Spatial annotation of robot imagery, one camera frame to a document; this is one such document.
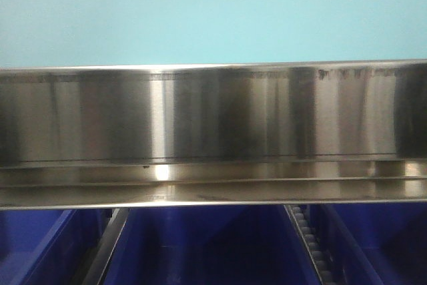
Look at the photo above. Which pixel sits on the left roller track divider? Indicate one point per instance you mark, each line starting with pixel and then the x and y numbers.
pixel 100 262

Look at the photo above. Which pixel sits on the dark blue bin centre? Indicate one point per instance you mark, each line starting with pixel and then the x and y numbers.
pixel 210 245

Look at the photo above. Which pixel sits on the roller track divider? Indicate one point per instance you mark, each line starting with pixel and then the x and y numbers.
pixel 310 243
pixel 100 262

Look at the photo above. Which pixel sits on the right roller track divider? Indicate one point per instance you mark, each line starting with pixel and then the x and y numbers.
pixel 310 243

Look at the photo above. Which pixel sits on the dark blue bin left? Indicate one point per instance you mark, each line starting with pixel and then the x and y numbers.
pixel 47 246

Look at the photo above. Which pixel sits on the light blue plastic bin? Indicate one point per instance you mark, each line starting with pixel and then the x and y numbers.
pixel 127 32

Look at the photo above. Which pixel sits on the dark blue bin right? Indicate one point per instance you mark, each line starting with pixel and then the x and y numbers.
pixel 372 243

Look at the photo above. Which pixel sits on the dark blue bin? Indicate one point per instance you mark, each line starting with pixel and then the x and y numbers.
pixel 210 245
pixel 372 243
pixel 47 246

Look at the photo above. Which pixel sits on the stainless steel shelf rail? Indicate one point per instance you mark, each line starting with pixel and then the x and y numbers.
pixel 197 134

